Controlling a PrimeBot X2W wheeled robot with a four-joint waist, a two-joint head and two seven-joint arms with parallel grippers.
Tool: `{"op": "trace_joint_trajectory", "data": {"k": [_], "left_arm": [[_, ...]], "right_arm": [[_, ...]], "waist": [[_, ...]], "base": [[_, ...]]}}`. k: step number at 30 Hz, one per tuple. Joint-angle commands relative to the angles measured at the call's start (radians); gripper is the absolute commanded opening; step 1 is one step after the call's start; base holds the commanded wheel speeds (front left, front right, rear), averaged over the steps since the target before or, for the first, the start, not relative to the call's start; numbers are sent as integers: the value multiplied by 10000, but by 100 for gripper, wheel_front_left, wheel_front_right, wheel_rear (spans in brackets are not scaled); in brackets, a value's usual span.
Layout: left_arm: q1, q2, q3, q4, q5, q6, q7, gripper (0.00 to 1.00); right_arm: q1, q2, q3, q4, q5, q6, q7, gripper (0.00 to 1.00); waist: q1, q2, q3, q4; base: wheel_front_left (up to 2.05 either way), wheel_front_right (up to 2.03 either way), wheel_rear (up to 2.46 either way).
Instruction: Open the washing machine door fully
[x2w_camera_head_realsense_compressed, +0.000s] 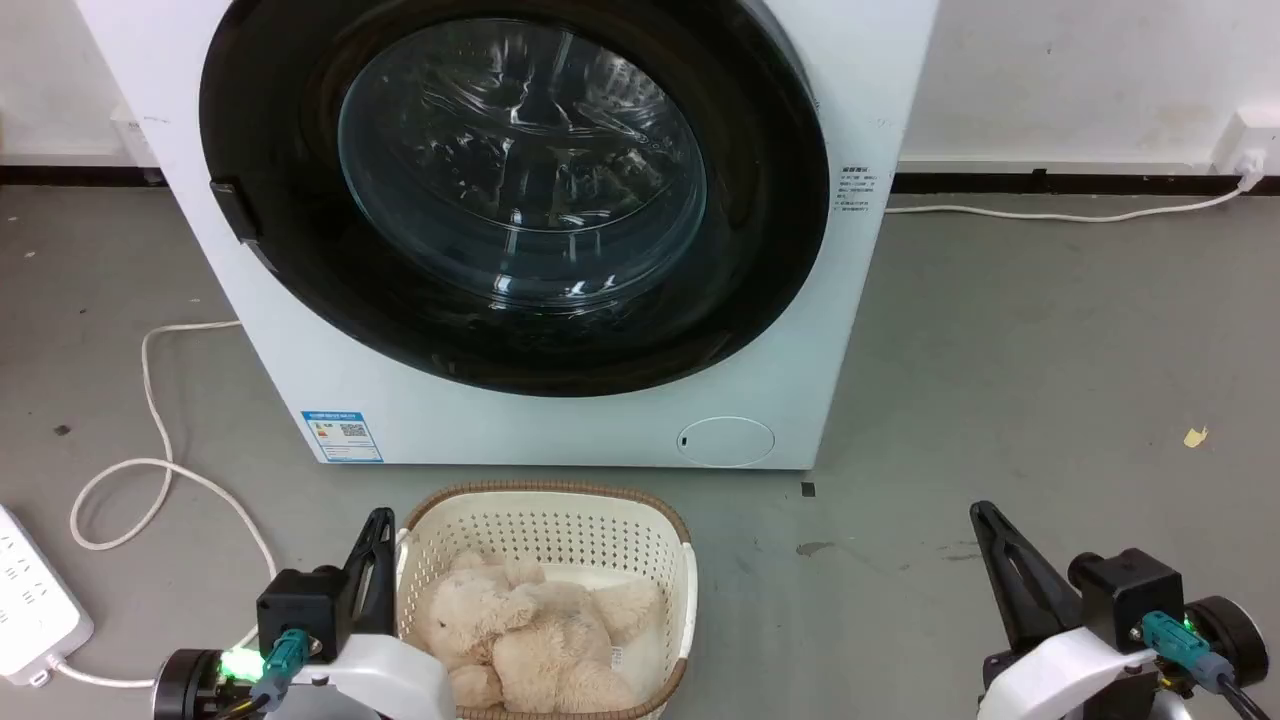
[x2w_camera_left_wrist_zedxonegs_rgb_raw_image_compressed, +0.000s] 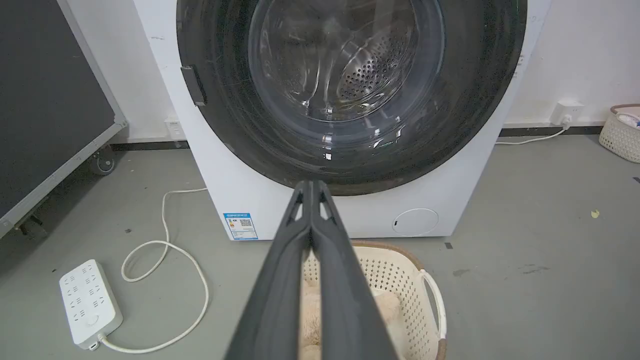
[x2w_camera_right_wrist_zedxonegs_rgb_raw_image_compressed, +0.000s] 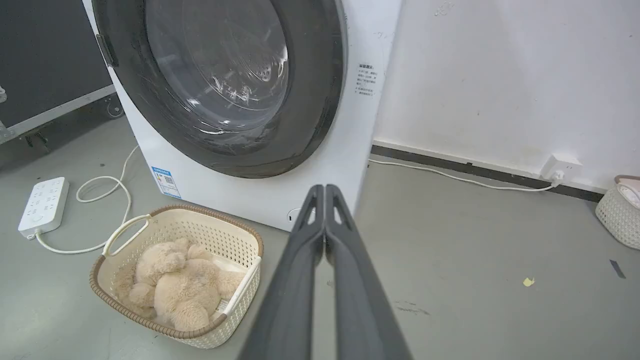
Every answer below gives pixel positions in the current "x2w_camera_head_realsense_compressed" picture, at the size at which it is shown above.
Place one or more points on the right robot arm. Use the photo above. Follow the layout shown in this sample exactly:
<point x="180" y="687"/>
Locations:
<point x="1228" y="640"/>

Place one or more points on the white power strip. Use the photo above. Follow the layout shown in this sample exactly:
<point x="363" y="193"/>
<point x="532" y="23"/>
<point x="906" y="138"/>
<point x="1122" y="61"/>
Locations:
<point x="28" y="610"/>

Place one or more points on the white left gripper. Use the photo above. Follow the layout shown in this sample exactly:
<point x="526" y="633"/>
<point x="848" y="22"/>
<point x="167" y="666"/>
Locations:
<point x="385" y="680"/>

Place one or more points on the white wall socket box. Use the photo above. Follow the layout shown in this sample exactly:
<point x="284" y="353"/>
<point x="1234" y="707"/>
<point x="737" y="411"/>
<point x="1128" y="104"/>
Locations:
<point x="1250" y="145"/>

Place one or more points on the white front-load washing machine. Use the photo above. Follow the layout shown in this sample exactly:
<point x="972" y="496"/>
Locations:
<point x="560" y="425"/>

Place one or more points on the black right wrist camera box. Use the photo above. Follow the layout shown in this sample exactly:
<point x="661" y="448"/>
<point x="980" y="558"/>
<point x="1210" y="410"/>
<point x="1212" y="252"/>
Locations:
<point x="1125" y="595"/>

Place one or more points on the black round glass washer door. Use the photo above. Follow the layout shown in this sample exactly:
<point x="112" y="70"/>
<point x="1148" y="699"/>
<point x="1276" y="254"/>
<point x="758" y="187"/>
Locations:
<point x="520" y="190"/>

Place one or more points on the beige plush teddy bear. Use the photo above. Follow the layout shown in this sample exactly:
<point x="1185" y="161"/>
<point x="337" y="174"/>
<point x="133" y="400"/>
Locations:
<point x="545" y="640"/>

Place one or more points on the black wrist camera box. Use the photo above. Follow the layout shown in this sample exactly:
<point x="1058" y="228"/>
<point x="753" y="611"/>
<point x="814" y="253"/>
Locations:
<point x="1125" y="595"/>
<point x="303" y="610"/>

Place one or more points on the small text warning sticker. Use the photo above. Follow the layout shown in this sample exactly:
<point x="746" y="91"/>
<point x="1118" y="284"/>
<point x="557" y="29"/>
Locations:
<point x="854" y="190"/>

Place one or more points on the cream plastic laundry basket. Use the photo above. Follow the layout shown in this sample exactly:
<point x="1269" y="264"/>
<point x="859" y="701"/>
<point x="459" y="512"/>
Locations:
<point x="560" y="530"/>

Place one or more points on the blue energy label sticker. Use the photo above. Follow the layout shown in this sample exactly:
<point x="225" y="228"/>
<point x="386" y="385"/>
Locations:
<point x="342" y="436"/>

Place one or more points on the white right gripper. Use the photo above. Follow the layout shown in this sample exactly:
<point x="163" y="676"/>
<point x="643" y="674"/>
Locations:
<point x="1065" y="678"/>

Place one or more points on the round white filter cover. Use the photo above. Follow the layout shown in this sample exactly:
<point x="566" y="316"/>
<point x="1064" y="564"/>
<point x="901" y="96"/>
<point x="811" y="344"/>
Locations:
<point x="726" y="441"/>

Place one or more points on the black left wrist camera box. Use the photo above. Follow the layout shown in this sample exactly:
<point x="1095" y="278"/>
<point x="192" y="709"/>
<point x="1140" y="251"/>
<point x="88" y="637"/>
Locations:
<point x="303" y="610"/>

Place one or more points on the small yellow paper scrap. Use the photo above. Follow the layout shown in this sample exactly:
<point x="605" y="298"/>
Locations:
<point x="1196" y="436"/>

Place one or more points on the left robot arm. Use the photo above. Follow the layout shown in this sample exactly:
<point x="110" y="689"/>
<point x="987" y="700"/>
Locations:
<point x="185" y="688"/>

